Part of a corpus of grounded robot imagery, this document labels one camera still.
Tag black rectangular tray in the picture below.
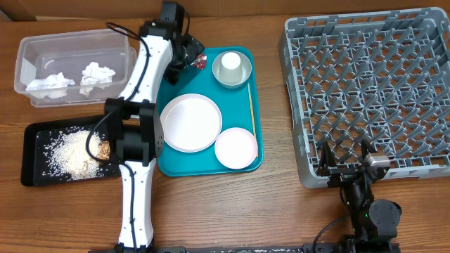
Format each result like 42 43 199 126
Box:
20 115 120 186

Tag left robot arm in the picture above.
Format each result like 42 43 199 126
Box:
101 1 205 252

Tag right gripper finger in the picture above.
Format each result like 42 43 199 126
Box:
316 142 338 176
361 138 377 162

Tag clear plastic bin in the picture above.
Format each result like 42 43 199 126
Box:
14 29 136 108

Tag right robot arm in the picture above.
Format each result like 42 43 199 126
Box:
311 139 402 253

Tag brown food scraps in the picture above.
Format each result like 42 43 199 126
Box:
80 141 110 178

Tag red snack wrapper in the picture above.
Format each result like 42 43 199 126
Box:
191 53 207 70

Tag white paper cup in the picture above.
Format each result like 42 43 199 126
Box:
219 51 242 84

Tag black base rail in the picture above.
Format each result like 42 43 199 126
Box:
150 242 352 253

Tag grey dishwasher rack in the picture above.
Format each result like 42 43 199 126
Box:
279 7 449 188

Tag wooden chopstick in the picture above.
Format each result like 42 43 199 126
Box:
247 83 259 158

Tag white rice pile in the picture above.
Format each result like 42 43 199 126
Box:
42 129 103 180

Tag large white plate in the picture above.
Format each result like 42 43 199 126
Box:
160 93 222 153

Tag grey bowl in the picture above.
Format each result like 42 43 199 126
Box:
212 51 252 89

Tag white tissue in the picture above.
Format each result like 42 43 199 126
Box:
80 62 116 96
25 72 75 98

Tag small white plate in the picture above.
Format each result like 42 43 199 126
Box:
214 127 258 169

